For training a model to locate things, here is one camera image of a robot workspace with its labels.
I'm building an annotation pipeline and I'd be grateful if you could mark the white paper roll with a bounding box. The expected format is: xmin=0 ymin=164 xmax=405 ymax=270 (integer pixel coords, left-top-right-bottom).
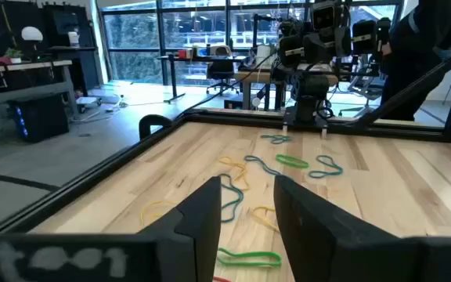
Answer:
xmin=255 ymin=44 xmax=271 ymax=67

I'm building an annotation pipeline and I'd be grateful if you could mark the white globe lamp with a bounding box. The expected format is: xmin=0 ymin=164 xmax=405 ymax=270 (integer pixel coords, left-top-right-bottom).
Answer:
xmin=20 ymin=25 xmax=45 ymax=60

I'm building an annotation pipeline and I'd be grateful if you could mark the person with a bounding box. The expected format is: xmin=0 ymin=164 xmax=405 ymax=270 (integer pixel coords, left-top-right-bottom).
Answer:
xmin=379 ymin=0 xmax=451 ymax=122

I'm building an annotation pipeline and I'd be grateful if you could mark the black table clamp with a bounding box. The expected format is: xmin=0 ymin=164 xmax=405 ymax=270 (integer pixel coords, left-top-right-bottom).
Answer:
xmin=138 ymin=114 xmax=174 ymax=141

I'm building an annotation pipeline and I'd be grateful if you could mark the light wood top desk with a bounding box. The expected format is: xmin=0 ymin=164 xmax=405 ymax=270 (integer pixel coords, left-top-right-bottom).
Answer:
xmin=0 ymin=59 xmax=81 ymax=150

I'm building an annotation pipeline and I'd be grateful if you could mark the long teal rubber band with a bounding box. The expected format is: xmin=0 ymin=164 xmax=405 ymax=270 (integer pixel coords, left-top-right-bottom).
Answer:
xmin=308 ymin=154 xmax=345 ymax=179

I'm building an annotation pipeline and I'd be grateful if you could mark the dark pegboard panel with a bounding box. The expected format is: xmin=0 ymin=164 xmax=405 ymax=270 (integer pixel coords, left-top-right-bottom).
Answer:
xmin=0 ymin=0 xmax=98 ymax=52

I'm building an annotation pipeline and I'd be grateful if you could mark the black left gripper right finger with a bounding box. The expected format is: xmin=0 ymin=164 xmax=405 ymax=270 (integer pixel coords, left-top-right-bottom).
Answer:
xmin=273 ymin=174 xmax=420 ymax=282

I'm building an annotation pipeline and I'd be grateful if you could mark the small teal rubber band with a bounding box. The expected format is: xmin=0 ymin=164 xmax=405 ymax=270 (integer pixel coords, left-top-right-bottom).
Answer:
xmin=260 ymin=133 xmax=293 ymax=145

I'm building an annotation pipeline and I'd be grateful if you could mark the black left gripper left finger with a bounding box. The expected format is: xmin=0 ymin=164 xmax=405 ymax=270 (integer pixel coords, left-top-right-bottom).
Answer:
xmin=139 ymin=175 xmax=222 ymax=282

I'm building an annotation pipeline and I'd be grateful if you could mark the black side desk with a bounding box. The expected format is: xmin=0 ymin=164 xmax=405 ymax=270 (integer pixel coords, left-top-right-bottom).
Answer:
xmin=48 ymin=45 xmax=102 ymax=93

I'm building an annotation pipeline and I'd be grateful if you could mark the light wood table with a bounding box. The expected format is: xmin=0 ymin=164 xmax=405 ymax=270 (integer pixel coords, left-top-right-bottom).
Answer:
xmin=233 ymin=62 xmax=342 ymax=111

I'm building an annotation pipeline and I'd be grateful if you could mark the yellow rubber band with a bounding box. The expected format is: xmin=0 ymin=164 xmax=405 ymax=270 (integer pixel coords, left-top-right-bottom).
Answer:
xmin=251 ymin=205 xmax=281 ymax=233
xmin=139 ymin=200 xmax=179 ymax=229
xmin=218 ymin=156 xmax=251 ymax=192

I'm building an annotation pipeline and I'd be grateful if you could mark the white wheeled floor device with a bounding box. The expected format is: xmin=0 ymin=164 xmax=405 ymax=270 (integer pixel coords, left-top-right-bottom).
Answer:
xmin=75 ymin=96 xmax=103 ymax=114

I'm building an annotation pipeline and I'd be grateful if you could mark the black standing desk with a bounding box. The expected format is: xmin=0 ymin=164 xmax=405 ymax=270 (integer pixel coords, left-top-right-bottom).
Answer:
xmin=157 ymin=53 xmax=250 ymax=105

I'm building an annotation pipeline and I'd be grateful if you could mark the black computer tower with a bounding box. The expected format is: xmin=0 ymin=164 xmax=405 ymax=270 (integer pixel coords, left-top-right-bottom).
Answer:
xmin=8 ymin=92 xmax=70 ymax=143

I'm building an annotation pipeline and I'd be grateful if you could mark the green rubber band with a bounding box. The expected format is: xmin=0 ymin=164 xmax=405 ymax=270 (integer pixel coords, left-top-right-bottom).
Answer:
xmin=275 ymin=154 xmax=310 ymax=170
xmin=216 ymin=247 xmax=283 ymax=270

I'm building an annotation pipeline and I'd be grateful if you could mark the blue rubber band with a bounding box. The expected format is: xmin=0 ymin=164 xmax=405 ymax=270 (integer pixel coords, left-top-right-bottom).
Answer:
xmin=244 ymin=154 xmax=282 ymax=176

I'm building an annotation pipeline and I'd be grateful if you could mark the black office chair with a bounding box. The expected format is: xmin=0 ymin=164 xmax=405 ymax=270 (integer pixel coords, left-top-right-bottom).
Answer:
xmin=205 ymin=58 xmax=241 ymax=96

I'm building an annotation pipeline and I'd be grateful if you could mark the small potted plant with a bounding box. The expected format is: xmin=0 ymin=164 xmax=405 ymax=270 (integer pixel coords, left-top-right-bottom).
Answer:
xmin=4 ymin=46 xmax=24 ymax=65

